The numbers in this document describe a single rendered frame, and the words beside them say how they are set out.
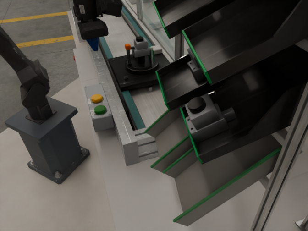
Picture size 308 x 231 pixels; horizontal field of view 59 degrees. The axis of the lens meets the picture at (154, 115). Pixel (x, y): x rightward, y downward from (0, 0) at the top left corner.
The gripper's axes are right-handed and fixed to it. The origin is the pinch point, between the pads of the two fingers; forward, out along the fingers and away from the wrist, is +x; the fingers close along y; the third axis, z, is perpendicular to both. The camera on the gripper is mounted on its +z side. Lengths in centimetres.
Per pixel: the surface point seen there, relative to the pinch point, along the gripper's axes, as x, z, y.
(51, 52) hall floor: 125, -37, 264
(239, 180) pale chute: 12.2, 17.9, -44.7
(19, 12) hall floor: 124, -82, 436
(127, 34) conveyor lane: 33, 23, 73
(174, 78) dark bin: 4.6, 15.2, -19.1
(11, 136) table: 39, -36, 16
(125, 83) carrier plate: 28.0, 9.6, 18.4
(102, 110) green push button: 27.7, -1.7, 4.7
